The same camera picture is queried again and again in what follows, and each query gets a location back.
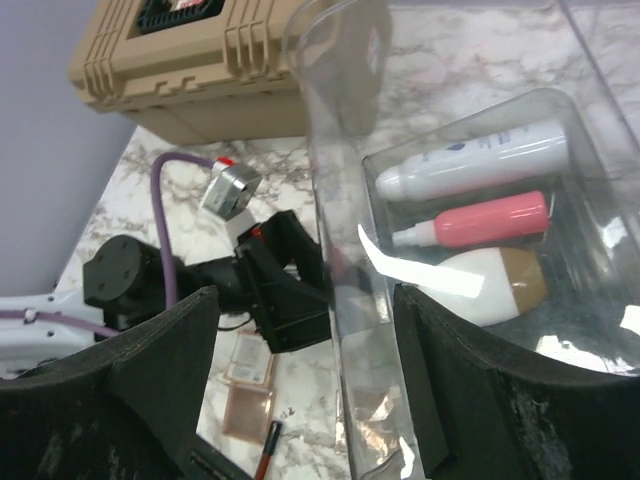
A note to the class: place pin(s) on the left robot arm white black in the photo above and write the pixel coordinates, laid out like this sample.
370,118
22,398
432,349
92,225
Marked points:
123,286

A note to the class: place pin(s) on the tan plastic toolbox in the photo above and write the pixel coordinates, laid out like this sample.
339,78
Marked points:
198,72

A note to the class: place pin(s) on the pink tube with white cap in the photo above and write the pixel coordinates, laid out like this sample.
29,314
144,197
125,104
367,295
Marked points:
514,216

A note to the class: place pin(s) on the dark red lip pencil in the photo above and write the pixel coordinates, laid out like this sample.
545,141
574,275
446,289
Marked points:
268,450

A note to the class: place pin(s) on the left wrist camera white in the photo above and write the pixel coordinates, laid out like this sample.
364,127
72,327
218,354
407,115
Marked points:
228,195

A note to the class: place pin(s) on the labelled compact box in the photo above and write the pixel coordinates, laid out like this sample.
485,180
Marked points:
252,363

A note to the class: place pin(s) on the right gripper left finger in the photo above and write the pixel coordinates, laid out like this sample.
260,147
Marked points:
125,408

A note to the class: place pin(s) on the rose gold clear compact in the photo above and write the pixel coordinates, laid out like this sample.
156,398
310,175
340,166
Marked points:
248,413

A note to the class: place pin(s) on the clear acrylic makeup organizer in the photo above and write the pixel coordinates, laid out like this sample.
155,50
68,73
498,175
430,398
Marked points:
455,71

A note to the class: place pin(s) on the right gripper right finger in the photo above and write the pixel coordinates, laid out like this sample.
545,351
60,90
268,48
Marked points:
485,408

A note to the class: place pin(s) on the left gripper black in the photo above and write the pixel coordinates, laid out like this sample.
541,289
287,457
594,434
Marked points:
291,312

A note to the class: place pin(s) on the white egg-shaped sponge case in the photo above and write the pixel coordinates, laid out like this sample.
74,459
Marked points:
489,286

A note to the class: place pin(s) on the white spray bottle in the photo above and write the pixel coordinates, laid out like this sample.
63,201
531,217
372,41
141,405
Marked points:
500,158

